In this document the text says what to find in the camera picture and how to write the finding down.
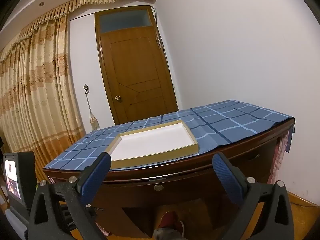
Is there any pink patterned cloth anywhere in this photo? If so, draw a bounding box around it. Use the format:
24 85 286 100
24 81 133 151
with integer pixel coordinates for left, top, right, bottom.
267 130 292 184

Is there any shallow cardboard tray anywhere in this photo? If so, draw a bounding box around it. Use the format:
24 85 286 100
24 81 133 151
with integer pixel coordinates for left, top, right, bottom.
104 120 199 170

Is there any blue checked tablecloth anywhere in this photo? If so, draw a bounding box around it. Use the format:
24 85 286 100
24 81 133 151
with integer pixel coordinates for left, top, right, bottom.
44 99 295 172

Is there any beige patterned curtain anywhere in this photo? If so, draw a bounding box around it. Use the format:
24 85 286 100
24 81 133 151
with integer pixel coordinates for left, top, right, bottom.
0 15 87 188

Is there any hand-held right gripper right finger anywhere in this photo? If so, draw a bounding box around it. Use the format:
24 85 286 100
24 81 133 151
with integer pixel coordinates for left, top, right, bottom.
212 152 295 240

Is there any brown wooden door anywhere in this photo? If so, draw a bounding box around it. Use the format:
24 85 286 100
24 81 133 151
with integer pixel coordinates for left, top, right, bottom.
94 5 179 125

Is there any beige curtain tassel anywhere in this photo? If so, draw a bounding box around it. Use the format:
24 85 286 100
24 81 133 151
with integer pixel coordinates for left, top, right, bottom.
86 95 100 131

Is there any dark wooden desk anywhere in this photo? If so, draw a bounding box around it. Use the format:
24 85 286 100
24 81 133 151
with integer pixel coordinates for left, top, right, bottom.
42 100 297 240

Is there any pleated curtain valance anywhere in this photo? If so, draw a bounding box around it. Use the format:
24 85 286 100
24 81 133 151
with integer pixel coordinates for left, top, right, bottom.
0 0 157 63

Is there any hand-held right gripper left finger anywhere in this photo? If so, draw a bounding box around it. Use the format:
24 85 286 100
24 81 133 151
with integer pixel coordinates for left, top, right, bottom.
27 152 112 240

